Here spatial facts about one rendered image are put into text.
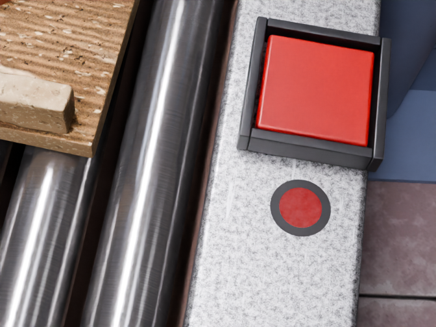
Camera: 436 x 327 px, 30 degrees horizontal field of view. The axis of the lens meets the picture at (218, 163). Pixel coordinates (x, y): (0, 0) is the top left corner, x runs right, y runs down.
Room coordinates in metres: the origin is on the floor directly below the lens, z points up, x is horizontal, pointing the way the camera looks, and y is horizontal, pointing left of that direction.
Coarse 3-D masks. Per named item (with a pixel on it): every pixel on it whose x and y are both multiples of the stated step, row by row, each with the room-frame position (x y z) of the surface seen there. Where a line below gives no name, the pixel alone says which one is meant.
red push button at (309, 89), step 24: (288, 48) 0.25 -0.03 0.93; (312, 48) 0.26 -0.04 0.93; (336, 48) 0.26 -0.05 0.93; (264, 72) 0.24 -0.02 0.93; (288, 72) 0.24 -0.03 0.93; (312, 72) 0.24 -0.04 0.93; (336, 72) 0.25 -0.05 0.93; (360, 72) 0.25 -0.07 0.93; (264, 96) 0.22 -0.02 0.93; (288, 96) 0.22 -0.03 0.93; (312, 96) 0.23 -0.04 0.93; (336, 96) 0.23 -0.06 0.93; (360, 96) 0.23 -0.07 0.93; (264, 120) 0.21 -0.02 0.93; (288, 120) 0.21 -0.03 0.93; (312, 120) 0.21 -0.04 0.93; (336, 120) 0.22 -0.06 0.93; (360, 120) 0.22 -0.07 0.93; (360, 144) 0.20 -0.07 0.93
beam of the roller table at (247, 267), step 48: (240, 0) 0.29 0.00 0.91; (288, 0) 0.30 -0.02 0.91; (336, 0) 0.30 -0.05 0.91; (240, 48) 0.26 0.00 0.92; (240, 96) 0.23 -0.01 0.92; (240, 192) 0.17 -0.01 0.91; (336, 192) 0.18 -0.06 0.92; (240, 240) 0.14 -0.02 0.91; (288, 240) 0.15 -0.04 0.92; (336, 240) 0.15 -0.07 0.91; (192, 288) 0.12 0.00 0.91; (240, 288) 0.12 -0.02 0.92; (288, 288) 0.12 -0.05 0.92; (336, 288) 0.13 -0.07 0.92
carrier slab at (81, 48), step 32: (32, 0) 0.25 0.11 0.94; (64, 0) 0.25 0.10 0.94; (96, 0) 0.26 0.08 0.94; (128, 0) 0.26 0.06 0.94; (0, 32) 0.23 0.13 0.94; (32, 32) 0.23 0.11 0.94; (64, 32) 0.23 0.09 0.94; (96, 32) 0.24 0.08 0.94; (128, 32) 0.25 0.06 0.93; (0, 64) 0.21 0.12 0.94; (32, 64) 0.21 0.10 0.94; (64, 64) 0.21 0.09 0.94; (96, 64) 0.22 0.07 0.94; (96, 96) 0.20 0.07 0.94; (0, 128) 0.17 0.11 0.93; (96, 128) 0.18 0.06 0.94
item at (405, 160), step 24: (384, 0) 0.75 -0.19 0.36; (408, 0) 0.74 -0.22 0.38; (432, 0) 0.75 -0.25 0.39; (384, 24) 0.75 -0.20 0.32; (408, 24) 0.74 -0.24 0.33; (432, 24) 0.76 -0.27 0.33; (408, 48) 0.75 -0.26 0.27; (432, 48) 0.79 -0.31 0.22; (408, 72) 0.76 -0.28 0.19; (432, 72) 0.84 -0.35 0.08; (408, 96) 0.82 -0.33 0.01; (432, 96) 0.83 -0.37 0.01; (408, 120) 0.77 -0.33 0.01; (432, 120) 0.78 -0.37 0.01; (408, 144) 0.72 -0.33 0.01; (432, 144) 0.73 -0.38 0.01; (384, 168) 0.67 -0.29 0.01; (408, 168) 0.68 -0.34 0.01; (432, 168) 0.68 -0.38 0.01
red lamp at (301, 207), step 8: (288, 192) 0.18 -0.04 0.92; (296, 192) 0.18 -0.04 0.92; (304, 192) 0.18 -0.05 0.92; (312, 192) 0.18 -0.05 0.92; (280, 200) 0.17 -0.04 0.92; (288, 200) 0.17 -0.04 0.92; (296, 200) 0.17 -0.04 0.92; (304, 200) 0.17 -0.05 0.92; (312, 200) 0.17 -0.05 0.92; (280, 208) 0.17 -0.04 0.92; (288, 208) 0.17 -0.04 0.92; (296, 208) 0.17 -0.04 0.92; (304, 208) 0.17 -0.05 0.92; (312, 208) 0.17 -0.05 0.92; (320, 208) 0.17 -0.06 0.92; (288, 216) 0.16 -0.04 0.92; (296, 216) 0.16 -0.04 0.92; (304, 216) 0.16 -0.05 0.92; (312, 216) 0.16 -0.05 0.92; (320, 216) 0.17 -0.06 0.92; (296, 224) 0.16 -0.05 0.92; (304, 224) 0.16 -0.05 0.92; (312, 224) 0.16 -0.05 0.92
